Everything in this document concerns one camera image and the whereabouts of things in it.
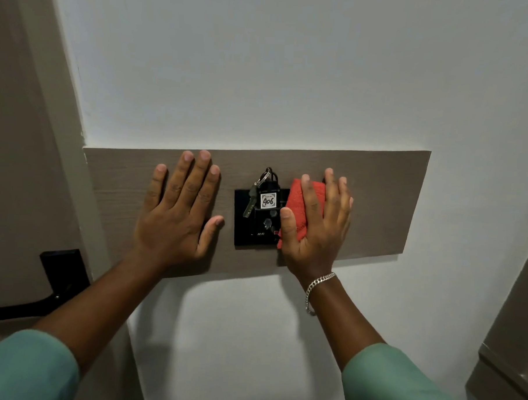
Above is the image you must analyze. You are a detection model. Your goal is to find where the person's right hand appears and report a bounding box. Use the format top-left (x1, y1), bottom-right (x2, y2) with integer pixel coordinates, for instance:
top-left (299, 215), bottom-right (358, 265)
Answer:
top-left (276, 166), bottom-right (355, 290)

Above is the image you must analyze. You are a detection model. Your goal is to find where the brown cabinet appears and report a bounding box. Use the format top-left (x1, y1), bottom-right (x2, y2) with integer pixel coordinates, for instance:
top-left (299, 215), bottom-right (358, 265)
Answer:
top-left (464, 228), bottom-right (528, 400)

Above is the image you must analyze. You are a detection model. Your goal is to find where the person's left forearm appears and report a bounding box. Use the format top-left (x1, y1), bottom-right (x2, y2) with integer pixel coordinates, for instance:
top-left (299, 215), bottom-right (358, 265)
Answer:
top-left (31, 245), bottom-right (166, 379)

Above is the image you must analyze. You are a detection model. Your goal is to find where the person's left hand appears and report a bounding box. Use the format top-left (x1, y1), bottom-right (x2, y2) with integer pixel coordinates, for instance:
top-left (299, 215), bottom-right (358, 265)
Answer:
top-left (131, 147), bottom-right (228, 276)

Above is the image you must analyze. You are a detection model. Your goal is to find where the wooden wall panel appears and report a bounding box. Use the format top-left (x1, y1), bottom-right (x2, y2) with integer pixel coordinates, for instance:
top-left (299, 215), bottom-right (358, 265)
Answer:
top-left (78, 135), bottom-right (432, 290)

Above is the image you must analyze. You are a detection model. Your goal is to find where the black wall switch panel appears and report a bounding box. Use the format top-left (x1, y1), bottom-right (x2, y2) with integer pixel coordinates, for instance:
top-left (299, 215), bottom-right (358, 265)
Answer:
top-left (232, 185), bottom-right (291, 250)

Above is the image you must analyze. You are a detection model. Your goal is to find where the brown door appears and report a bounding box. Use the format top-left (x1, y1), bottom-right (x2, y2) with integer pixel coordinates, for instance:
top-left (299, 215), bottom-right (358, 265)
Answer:
top-left (0, 0), bottom-right (107, 357)

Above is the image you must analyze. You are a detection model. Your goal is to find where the black key fob with tag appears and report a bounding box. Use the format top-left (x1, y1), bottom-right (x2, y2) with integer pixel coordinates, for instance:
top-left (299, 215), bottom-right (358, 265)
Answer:
top-left (255, 167), bottom-right (283, 221)

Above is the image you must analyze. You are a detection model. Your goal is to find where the metal key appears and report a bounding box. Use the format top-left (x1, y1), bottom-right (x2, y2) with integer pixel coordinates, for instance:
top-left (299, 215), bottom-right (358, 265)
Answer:
top-left (243, 179), bottom-right (265, 219)

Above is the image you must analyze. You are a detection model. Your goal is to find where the black door handle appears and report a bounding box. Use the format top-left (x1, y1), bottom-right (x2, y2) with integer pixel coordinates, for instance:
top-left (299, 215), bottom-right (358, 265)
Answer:
top-left (0, 246), bottom-right (92, 329)

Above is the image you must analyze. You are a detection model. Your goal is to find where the red cleaning cloth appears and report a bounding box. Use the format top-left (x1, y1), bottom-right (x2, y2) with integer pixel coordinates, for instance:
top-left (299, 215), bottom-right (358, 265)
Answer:
top-left (277, 177), bottom-right (327, 252)

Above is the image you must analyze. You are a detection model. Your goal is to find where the silver chain bracelet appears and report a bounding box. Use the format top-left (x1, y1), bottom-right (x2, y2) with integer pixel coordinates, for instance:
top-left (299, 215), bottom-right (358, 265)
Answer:
top-left (304, 271), bottom-right (338, 317)

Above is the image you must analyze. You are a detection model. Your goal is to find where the person's right forearm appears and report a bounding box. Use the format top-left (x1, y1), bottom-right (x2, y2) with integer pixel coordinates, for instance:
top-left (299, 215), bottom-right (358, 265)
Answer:
top-left (302, 272), bottom-right (390, 374)

